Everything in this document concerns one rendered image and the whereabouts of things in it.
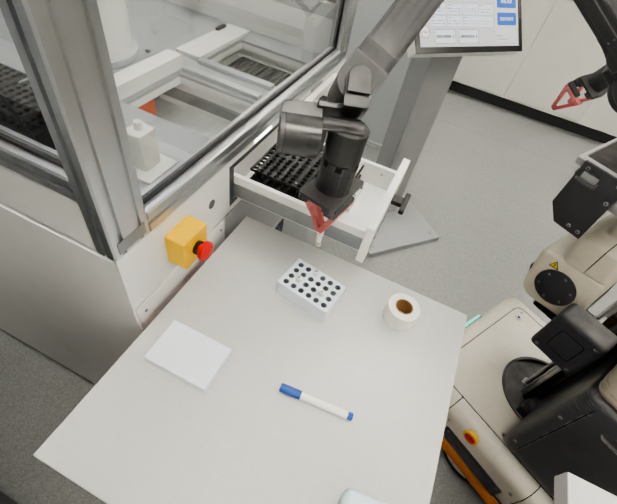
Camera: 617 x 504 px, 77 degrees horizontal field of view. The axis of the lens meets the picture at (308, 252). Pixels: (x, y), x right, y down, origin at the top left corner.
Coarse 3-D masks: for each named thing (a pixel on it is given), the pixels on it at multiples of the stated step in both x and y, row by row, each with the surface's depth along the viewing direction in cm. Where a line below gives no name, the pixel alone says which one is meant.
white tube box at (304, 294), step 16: (288, 272) 83; (304, 272) 84; (320, 272) 84; (288, 288) 80; (304, 288) 81; (320, 288) 81; (336, 288) 84; (304, 304) 80; (320, 304) 79; (336, 304) 83; (320, 320) 80
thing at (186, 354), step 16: (176, 336) 72; (192, 336) 72; (160, 352) 69; (176, 352) 70; (192, 352) 70; (208, 352) 71; (224, 352) 71; (160, 368) 69; (176, 368) 68; (192, 368) 68; (208, 368) 69; (192, 384) 67; (208, 384) 67
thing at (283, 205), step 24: (264, 144) 98; (240, 168) 91; (384, 168) 97; (240, 192) 89; (264, 192) 86; (384, 192) 100; (288, 216) 87; (360, 216) 93; (336, 240) 86; (360, 240) 83
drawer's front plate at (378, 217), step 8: (408, 160) 95; (400, 168) 92; (400, 176) 90; (392, 184) 87; (400, 184) 100; (392, 192) 85; (384, 200) 83; (384, 208) 81; (376, 216) 79; (376, 224) 78; (368, 232) 78; (376, 232) 86; (368, 240) 79; (360, 248) 82; (368, 248) 82; (360, 256) 83
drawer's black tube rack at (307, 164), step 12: (264, 156) 92; (276, 156) 93; (288, 156) 93; (300, 156) 94; (252, 168) 88; (264, 168) 94; (276, 168) 90; (288, 168) 90; (300, 168) 91; (312, 168) 92; (264, 180) 91; (276, 180) 87; (288, 180) 87; (300, 180) 88; (288, 192) 90
